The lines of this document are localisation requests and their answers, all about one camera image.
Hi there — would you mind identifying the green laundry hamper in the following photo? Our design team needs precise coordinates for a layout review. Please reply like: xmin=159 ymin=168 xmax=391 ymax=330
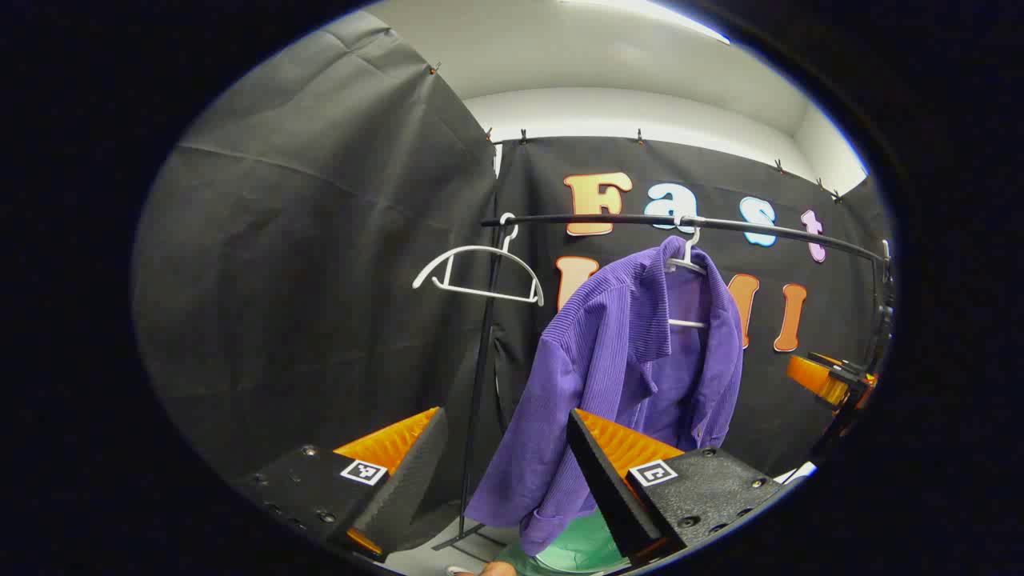
xmin=496 ymin=508 xmax=633 ymax=575

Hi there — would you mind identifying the white plastic hanger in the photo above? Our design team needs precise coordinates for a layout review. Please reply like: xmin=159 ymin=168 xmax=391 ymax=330
xmin=664 ymin=214 xmax=711 ymax=330
xmin=411 ymin=212 xmax=546 ymax=308

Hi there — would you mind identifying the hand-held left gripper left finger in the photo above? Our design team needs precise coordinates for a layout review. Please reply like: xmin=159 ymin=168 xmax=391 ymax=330
xmin=232 ymin=406 xmax=450 ymax=562

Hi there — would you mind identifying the purple corduroy jacket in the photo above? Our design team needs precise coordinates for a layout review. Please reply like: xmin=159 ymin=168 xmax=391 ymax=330
xmin=464 ymin=234 xmax=745 ymax=557

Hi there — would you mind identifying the black clothes rack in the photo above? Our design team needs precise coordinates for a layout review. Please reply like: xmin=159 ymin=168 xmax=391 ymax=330
xmin=432 ymin=212 xmax=895 ymax=553

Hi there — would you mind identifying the black backdrop cloth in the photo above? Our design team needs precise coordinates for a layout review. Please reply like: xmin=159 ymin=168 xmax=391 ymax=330
xmin=132 ymin=10 xmax=501 ymax=545
xmin=488 ymin=136 xmax=895 ymax=481

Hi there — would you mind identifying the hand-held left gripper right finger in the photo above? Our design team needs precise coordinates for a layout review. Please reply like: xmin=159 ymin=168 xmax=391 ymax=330
xmin=565 ymin=408 xmax=793 ymax=570

